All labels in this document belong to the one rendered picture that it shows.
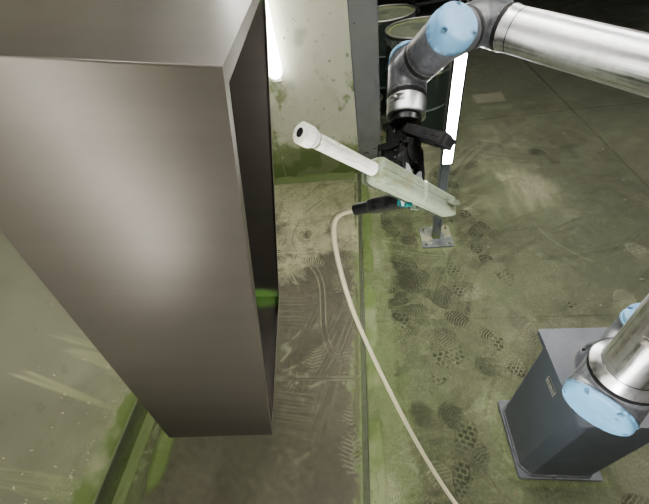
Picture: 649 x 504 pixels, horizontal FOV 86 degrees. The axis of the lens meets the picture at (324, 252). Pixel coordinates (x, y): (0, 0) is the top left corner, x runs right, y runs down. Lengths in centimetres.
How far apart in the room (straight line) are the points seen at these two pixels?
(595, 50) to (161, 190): 75
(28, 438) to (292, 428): 104
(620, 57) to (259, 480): 177
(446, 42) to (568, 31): 21
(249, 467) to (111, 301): 124
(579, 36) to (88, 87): 77
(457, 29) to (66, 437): 193
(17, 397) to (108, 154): 151
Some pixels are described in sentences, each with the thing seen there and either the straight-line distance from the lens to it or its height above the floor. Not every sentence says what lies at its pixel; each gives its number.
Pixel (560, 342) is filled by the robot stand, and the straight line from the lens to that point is 138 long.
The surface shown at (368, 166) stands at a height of 141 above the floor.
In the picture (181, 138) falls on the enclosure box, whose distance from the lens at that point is 47.
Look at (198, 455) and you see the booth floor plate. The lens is 194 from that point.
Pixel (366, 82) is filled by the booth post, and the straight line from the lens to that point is 272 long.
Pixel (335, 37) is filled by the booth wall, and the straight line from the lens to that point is 264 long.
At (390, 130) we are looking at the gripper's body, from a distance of 87.
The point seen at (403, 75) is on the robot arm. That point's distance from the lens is 89.
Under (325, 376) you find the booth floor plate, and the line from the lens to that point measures 188.
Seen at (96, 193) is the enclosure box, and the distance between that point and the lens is 56.
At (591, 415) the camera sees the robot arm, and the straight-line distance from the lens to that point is 111.
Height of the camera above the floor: 174
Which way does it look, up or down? 45 degrees down
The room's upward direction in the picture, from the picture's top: 11 degrees counter-clockwise
